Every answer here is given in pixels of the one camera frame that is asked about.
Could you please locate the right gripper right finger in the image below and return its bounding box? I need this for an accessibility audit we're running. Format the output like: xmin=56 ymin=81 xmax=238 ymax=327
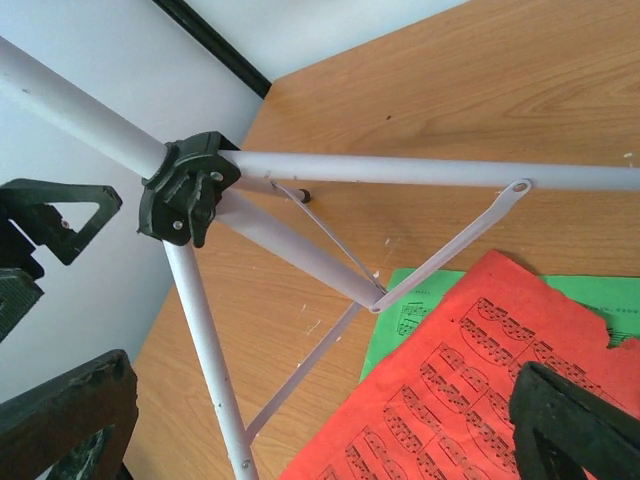
xmin=509 ymin=361 xmax=639 ymax=479

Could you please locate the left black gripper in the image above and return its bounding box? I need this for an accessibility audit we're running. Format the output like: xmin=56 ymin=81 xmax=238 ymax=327
xmin=1 ymin=179 xmax=123 ymax=341

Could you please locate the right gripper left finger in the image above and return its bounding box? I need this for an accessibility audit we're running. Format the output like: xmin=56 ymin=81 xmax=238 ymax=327
xmin=1 ymin=349 xmax=139 ymax=479

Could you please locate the red cloth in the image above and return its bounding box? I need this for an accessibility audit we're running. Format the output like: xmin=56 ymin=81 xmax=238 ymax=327
xmin=283 ymin=251 xmax=639 ymax=479

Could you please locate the green sheet music page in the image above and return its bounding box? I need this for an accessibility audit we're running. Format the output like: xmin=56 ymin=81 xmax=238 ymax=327
xmin=360 ymin=270 xmax=639 ymax=379

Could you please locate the white perforated music stand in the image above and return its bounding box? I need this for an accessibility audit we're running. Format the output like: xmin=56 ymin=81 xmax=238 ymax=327
xmin=1 ymin=41 xmax=639 ymax=479

